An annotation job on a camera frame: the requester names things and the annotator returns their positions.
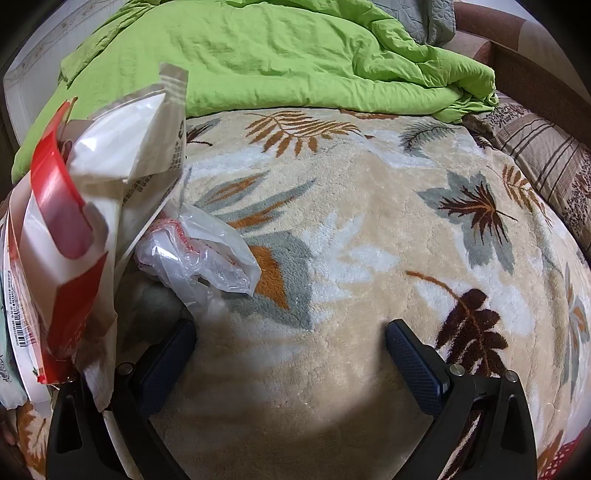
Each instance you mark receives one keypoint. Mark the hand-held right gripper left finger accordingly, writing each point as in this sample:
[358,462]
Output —
[168,364]

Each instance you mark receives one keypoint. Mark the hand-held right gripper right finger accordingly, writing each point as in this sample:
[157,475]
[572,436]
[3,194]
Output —
[415,369]

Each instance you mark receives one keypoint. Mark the clear plastic bag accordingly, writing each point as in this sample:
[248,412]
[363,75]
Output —
[217,258]

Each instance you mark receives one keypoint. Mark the white barcode packet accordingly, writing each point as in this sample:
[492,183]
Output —
[18,332]

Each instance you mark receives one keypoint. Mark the red and white plastic bag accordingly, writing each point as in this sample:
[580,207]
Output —
[51,194]

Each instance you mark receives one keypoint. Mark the white paper packet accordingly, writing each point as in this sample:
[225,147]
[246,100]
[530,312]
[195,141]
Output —
[138,129]

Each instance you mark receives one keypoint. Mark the leaf print blanket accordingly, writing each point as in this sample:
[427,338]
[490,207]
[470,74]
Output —
[346,230]

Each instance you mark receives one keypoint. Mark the striped beige pillow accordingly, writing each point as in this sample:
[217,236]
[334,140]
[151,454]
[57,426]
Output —
[545,152]

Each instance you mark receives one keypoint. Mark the brown sofa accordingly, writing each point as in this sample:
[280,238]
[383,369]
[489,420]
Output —
[531,69]

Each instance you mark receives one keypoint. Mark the green quilt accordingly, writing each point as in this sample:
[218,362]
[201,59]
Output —
[277,55]

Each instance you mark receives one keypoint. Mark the grey quilted pillow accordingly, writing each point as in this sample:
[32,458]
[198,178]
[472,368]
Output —
[415,18]

